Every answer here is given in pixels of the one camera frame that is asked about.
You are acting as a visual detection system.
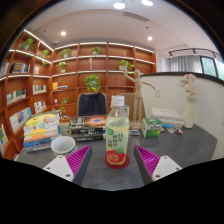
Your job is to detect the stack of dark books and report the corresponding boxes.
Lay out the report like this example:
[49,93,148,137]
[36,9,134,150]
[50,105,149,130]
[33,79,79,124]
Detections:
[67,114,108,142]

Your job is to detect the window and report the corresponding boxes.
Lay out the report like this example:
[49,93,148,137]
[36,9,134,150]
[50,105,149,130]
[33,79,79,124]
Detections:
[200,55,224,81]

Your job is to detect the clear drink bottle white cap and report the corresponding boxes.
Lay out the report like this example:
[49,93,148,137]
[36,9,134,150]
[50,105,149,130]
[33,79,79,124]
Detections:
[105,95,130,167]

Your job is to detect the flat round red coaster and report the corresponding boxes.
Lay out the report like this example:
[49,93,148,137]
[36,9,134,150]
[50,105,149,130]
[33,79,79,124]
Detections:
[104,153,131,170]

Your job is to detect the stack of colourful books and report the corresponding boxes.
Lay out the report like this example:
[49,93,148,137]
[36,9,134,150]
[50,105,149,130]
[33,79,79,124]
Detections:
[22,111,63,153]

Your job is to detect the chair with dark jacket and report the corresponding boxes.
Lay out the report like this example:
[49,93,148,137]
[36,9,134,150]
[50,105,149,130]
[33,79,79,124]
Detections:
[76,91,109,118]

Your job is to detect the beige chair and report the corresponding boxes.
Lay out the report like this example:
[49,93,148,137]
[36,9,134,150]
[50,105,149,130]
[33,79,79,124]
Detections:
[121,92,146,122]

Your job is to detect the green white box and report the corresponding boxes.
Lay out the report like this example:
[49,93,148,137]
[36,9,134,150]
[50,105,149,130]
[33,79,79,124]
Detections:
[140,117,163,139]

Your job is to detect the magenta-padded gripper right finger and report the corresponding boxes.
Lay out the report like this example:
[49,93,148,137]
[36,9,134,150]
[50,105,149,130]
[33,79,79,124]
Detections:
[133,144,183,186]

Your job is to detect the grey window curtain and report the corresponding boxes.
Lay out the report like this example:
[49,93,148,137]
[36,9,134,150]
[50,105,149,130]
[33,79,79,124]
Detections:
[169,54,203,74]

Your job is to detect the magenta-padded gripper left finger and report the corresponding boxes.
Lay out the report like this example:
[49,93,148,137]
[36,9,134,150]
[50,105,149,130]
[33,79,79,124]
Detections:
[43,144,94,186]

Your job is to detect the white triangle-patterned mug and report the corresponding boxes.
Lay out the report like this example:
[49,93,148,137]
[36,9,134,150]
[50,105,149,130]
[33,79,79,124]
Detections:
[50,135,78,157]

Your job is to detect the tall white green carton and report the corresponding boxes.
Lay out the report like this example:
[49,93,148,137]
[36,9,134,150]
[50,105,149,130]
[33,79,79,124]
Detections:
[123,104,131,118]

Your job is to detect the wooden artist mannequin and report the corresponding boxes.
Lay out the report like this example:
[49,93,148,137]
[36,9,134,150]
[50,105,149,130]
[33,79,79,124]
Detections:
[123,69,157,131]

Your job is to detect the ceiling lights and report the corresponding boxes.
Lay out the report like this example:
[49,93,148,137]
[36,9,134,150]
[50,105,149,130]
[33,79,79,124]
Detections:
[59,0,155,43]

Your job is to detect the orange wooden shelf unit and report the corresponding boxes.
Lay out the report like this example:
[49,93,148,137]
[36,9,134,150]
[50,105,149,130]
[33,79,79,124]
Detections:
[0,29,157,161]

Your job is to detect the white vase with flowers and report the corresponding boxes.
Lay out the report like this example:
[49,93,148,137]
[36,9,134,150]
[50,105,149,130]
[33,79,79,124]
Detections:
[178,73,200,129]

